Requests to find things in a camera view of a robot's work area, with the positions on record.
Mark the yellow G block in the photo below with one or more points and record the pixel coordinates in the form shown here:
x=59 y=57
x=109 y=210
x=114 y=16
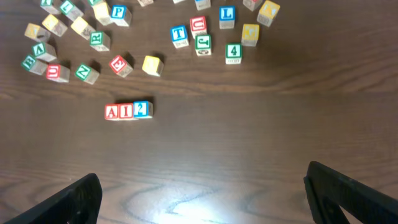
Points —
x=250 y=35

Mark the red A block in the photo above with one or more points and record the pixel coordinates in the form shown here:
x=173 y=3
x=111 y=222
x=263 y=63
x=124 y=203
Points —
x=111 y=112

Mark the red U block right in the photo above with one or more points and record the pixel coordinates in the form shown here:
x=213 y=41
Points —
x=198 y=26

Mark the red U block left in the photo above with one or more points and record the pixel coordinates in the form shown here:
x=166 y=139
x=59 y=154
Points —
x=58 y=73

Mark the red I block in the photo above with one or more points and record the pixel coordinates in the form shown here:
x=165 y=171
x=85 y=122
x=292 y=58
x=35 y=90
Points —
x=126 y=111

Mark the green J block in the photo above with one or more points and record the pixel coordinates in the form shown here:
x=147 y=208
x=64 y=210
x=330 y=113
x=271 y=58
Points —
x=203 y=44

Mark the blue 2 block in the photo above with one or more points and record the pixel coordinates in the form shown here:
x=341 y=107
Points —
x=143 y=110

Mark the green V block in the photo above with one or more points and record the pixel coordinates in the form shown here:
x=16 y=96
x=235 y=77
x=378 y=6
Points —
x=44 y=51

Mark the red u block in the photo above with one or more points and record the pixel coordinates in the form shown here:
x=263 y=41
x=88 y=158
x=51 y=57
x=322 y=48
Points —
x=58 y=73
x=198 y=26

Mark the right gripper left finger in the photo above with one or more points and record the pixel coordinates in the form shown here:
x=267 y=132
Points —
x=79 y=203

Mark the green B block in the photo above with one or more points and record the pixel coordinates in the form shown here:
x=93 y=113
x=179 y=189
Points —
x=33 y=65

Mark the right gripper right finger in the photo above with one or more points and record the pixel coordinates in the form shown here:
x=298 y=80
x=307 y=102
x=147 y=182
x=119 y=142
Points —
x=330 y=192

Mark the blue L block right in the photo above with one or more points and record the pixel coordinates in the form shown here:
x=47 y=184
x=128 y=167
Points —
x=227 y=15

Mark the blue P block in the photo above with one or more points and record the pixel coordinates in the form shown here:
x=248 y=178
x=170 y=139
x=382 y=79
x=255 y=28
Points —
x=121 y=16

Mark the green R block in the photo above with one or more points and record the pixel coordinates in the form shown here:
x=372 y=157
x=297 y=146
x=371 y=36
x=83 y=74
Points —
x=100 y=41

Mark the yellow block far left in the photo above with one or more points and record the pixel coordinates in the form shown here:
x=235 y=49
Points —
x=37 y=33

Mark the yellow K block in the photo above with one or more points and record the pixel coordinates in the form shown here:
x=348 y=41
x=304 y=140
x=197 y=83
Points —
x=267 y=13

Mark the blue 5 block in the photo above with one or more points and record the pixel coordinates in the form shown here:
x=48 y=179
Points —
x=202 y=4

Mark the green Z block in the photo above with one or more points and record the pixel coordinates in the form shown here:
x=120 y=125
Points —
x=92 y=3

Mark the blue T block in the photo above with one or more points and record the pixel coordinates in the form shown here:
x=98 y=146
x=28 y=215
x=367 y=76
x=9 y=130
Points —
x=179 y=36

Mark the yellow block middle left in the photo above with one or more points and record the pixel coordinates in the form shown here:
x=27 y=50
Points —
x=82 y=28

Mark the green 7 block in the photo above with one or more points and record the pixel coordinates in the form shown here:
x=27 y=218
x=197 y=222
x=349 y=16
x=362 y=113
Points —
x=70 y=10

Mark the red H block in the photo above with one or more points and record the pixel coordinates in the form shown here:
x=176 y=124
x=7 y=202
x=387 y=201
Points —
x=252 y=4

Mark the green N block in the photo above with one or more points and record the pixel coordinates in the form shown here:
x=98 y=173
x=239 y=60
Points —
x=86 y=74

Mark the yellow block top middle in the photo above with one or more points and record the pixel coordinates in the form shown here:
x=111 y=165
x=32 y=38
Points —
x=144 y=3

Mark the green 4 block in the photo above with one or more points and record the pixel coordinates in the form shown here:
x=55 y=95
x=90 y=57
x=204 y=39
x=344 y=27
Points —
x=234 y=54

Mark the yellow O block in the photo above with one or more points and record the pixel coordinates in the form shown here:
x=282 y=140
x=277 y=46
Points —
x=152 y=65

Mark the red E block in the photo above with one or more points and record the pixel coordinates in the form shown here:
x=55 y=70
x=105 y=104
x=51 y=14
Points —
x=120 y=66

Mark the green block top left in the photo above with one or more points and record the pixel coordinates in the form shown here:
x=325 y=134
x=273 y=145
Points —
x=51 y=6

